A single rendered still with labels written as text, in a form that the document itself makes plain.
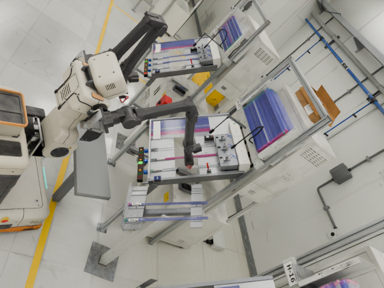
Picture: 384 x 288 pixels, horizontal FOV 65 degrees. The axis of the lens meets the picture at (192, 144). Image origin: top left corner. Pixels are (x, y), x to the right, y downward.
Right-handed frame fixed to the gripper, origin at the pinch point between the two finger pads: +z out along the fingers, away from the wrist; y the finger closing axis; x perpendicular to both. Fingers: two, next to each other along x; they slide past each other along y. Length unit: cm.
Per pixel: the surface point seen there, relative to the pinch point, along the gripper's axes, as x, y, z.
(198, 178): -5.6, -10.1, 1.9
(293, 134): -70, -11, -35
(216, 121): -27, 51, 2
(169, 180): 15.8, -10.2, 0.8
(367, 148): -183, 55, 64
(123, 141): 73, 98, 58
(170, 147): 14.6, 23.8, 0.2
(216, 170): -19.5, -4.7, 1.4
